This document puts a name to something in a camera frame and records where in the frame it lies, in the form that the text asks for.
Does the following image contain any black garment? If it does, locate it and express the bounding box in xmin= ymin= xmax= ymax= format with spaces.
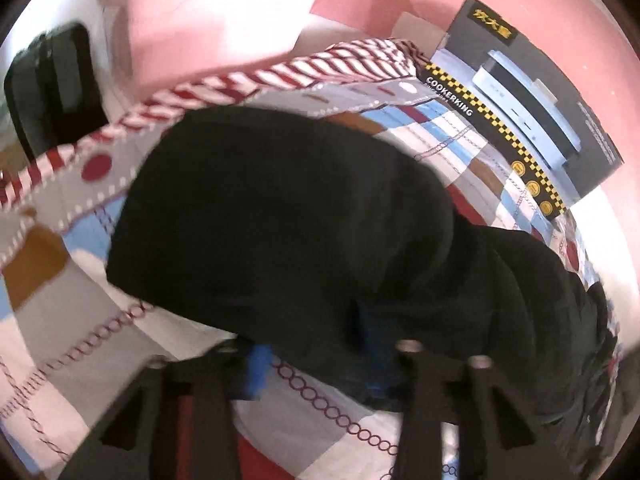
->
xmin=106 ymin=106 xmax=615 ymax=462

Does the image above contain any plaid patchwork bed sheet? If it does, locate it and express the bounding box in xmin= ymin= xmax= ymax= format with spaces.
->
xmin=1 ymin=78 xmax=620 ymax=479

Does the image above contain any black Cookerking cardboard box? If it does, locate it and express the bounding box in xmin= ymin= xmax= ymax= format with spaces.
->
xmin=420 ymin=0 xmax=623 ymax=219

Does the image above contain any black bag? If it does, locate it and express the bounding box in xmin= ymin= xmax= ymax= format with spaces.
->
xmin=3 ymin=22 xmax=107 ymax=162

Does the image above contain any red white striped cloth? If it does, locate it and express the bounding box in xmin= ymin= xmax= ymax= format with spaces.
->
xmin=1 ymin=38 xmax=427 ymax=211

